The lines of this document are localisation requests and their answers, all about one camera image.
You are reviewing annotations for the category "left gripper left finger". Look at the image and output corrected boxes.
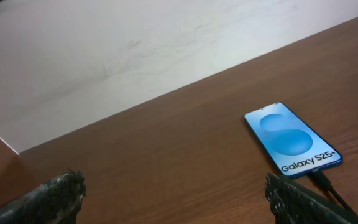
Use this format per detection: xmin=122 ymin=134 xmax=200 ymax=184
xmin=0 ymin=170 xmax=86 ymax=224

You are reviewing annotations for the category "blue Galaxy smartphone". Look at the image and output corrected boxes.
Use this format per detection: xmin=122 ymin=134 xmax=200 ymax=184
xmin=244 ymin=102 xmax=343 ymax=179

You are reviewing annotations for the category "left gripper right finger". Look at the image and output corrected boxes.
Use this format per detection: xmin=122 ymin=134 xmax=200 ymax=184
xmin=265 ymin=173 xmax=358 ymax=224

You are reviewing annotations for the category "black USB charging cable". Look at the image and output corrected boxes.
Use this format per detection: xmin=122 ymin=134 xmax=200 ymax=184
xmin=308 ymin=170 xmax=356 ymax=214

